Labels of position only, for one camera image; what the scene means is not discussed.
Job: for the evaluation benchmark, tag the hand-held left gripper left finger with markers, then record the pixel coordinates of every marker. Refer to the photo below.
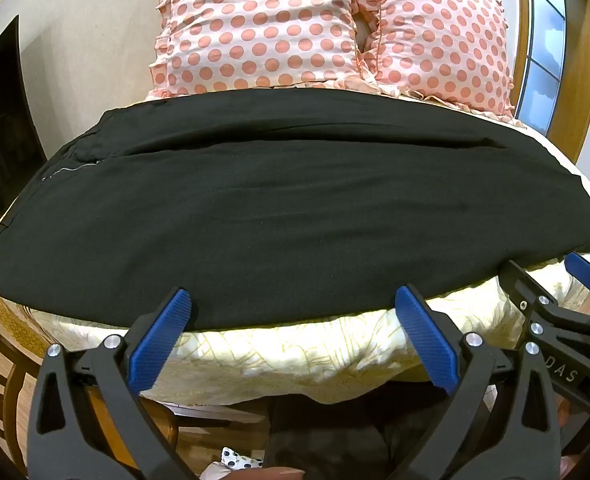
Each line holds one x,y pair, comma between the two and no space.
160,345

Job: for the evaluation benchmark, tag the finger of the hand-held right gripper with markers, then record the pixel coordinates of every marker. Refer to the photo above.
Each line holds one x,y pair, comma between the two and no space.
585,270
520,280

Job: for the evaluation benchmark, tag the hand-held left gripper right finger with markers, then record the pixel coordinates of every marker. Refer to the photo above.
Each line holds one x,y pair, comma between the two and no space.
425,340

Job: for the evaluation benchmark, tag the black pants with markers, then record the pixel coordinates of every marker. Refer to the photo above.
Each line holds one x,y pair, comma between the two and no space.
295,210

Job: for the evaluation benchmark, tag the yellow patterned bed sheet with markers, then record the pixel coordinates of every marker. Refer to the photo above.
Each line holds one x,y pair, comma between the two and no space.
300,360

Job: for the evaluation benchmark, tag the white black dotted cloth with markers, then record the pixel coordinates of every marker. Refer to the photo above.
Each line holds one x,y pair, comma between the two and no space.
237,460

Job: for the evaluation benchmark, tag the pink polka dot pillow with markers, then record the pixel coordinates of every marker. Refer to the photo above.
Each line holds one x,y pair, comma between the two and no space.
440,35
255,25

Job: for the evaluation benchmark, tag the dark bedside cabinet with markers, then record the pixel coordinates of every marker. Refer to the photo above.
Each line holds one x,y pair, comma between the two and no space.
5,135

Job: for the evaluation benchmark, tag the window with wooden frame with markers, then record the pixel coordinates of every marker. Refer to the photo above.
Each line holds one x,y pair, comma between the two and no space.
545,35

